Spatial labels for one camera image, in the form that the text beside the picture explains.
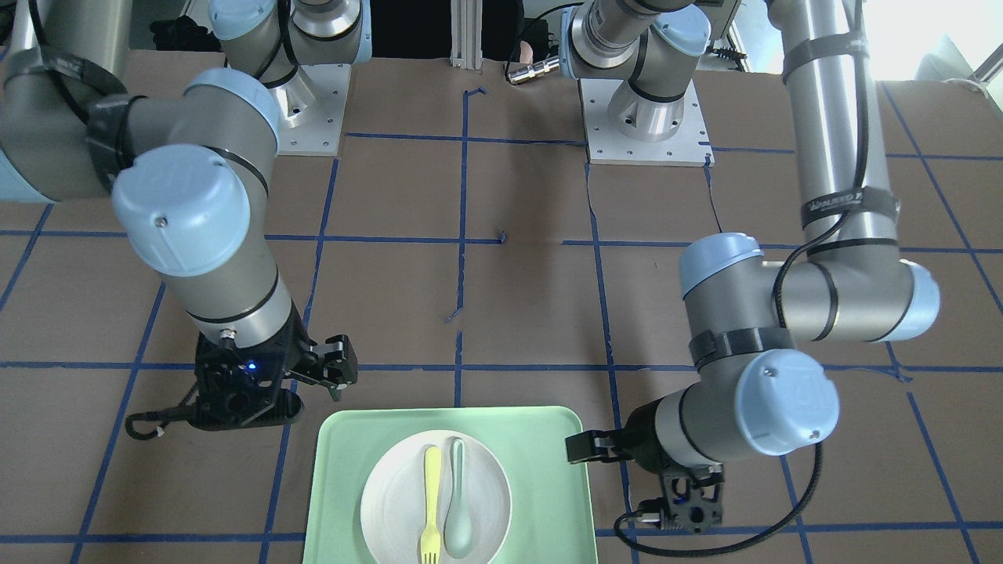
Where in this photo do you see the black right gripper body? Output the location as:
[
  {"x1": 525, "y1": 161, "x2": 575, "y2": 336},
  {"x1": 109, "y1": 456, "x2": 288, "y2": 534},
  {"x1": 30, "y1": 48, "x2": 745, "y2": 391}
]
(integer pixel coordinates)
[{"x1": 194, "y1": 303, "x2": 330, "y2": 408}]

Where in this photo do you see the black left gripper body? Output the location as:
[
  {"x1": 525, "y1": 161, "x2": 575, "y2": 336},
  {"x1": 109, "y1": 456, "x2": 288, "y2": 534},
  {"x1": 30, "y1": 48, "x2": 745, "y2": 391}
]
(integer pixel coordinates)
[{"x1": 615, "y1": 399, "x2": 665, "y2": 474}]

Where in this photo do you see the white round plate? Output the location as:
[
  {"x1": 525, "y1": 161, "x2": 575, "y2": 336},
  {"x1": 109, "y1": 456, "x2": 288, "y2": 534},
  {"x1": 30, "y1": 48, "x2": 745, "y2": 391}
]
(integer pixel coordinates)
[{"x1": 360, "y1": 431, "x2": 513, "y2": 563}]

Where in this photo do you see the yellow plastic fork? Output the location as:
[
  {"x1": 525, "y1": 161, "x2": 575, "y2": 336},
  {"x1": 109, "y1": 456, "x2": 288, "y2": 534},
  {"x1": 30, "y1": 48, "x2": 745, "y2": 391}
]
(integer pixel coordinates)
[{"x1": 418, "y1": 446, "x2": 442, "y2": 563}]

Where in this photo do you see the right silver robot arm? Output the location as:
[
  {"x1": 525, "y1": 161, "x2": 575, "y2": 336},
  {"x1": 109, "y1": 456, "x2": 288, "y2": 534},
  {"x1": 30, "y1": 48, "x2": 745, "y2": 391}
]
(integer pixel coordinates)
[{"x1": 2, "y1": 1, "x2": 358, "y2": 425}]

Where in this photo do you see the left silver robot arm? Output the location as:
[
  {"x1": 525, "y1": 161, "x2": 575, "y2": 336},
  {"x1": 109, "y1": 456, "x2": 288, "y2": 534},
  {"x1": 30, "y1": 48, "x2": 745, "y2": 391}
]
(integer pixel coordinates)
[{"x1": 565, "y1": 1, "x2": 941, "y2": 472}]

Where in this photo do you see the mint green tray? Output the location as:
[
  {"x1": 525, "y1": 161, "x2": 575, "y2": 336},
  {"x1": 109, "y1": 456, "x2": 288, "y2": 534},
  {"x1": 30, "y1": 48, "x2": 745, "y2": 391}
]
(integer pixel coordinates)
[{"x1": 303, "y1": 407, "x2": 597, "y2": 563}]

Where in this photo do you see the sage green plastic spoon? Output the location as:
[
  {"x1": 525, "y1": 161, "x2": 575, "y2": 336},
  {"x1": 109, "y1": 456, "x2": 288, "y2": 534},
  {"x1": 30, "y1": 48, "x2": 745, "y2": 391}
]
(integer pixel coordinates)
[{"x1": 444, "y1": 438, "x2": 473, "y2": 559}]

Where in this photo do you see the silver metal connector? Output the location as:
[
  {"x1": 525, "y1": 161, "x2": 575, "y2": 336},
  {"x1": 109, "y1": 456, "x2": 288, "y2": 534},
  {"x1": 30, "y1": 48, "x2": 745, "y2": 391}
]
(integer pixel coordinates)
[{"x1": 505, "y1": 56, "x2": 561, "y2": 85}]

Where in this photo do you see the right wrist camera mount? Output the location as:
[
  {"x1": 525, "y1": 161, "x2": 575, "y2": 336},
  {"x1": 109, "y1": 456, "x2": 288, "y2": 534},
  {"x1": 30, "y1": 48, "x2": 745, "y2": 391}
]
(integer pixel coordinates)
[{"x1": 186, "y1": 360, "x2": 304, "y2": 431}]

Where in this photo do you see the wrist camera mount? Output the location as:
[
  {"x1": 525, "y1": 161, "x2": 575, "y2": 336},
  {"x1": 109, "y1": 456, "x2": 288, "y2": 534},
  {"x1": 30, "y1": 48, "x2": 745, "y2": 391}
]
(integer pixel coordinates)
[
  {"x1": 186, "y1": 360, "x2": 304, "y2": 431},
  {"x1": 636, "y1": 463, "x2": 724, "y2": 534}
]

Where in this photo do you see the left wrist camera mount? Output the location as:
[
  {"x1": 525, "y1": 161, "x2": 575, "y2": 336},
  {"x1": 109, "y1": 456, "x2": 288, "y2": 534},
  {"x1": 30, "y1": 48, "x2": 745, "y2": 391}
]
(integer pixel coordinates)
[{"x1": 636, "y1": 463, "x2": 724, "y2": 534}]

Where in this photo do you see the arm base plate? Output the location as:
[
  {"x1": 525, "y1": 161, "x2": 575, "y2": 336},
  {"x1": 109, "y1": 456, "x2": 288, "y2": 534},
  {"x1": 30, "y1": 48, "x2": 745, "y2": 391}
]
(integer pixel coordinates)
[
  {"x1": 269, "y1": 64, "x2": 353, "y2": 157},
  {"x1": 579, "y1": 79, "x2": 715, "y2": 167}
]

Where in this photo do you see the aluminium frame post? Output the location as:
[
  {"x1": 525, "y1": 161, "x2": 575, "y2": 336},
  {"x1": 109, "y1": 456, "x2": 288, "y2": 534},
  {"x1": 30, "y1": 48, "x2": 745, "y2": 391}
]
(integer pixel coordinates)
[{"x1": 449, "y1": 0, "x2": 483, "y2": 74}]

